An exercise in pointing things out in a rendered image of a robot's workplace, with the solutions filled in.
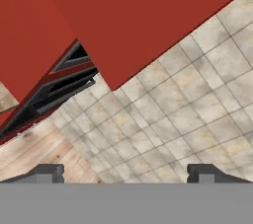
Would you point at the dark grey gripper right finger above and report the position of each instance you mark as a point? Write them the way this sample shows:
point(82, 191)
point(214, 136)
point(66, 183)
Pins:
point(204, 169)

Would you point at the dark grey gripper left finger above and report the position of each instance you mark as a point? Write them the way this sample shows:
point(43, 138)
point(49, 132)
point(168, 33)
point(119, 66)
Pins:
point(46, 170)

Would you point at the red cabinet with grey frames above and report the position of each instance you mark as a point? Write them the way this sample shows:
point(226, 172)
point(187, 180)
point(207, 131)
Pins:
point(56, 85)

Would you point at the red cabinet door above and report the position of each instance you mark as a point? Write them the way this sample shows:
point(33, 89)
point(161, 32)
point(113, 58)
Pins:
point(145, 17)
point(29, 34)

